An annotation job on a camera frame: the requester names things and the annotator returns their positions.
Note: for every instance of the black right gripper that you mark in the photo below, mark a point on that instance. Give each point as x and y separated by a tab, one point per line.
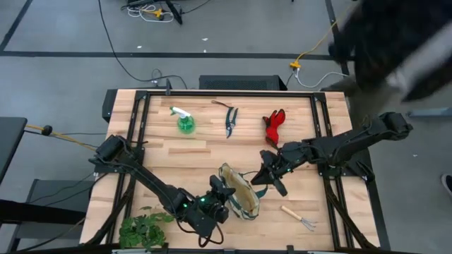
277	173

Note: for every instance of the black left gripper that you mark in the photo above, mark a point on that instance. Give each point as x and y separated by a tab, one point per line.
217	210

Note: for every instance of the cream and green gardening bag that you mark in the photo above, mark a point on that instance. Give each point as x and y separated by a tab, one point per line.
243	197

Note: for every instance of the red gardening glove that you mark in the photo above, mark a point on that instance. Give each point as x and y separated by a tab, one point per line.
272	128

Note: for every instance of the black pruning shears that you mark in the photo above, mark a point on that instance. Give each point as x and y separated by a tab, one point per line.
229	130

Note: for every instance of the green spray bottle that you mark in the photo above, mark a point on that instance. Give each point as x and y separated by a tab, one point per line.
186	124

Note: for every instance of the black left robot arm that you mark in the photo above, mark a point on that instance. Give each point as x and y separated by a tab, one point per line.
155	184

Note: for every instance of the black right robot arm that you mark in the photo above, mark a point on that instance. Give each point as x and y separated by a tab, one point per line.
353	141

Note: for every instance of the black computer case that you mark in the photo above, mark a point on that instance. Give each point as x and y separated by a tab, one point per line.
240	83

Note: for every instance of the green leafy plant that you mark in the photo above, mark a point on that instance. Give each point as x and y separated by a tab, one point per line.
141	229

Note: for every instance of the black control box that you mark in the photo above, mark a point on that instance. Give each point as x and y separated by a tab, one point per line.
108	106

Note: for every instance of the grey floor bar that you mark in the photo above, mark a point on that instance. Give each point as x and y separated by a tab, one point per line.
431	112

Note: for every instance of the person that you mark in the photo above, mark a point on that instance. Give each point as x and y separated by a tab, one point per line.
381	35

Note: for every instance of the black tripod leg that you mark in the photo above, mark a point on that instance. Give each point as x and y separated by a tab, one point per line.
175	14

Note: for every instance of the person's shoe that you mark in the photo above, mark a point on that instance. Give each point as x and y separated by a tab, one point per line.
447	183

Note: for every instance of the black floor beam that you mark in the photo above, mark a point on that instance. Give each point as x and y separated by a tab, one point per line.
35	211

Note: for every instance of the black side table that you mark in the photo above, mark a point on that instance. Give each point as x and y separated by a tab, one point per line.
10	141

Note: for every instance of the black aluminium rig frame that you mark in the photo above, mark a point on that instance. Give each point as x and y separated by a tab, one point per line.
229	94

